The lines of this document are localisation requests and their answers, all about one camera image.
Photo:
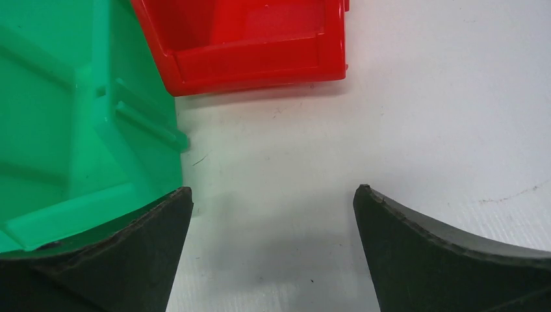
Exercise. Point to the green plastic bin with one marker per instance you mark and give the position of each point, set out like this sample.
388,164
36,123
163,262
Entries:
88,130

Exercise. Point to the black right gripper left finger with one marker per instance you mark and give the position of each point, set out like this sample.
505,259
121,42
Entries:
126,264

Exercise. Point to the red plastic bin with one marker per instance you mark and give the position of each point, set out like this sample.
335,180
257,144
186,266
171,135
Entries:
216,46

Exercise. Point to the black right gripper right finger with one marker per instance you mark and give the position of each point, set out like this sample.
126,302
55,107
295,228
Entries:
418,263

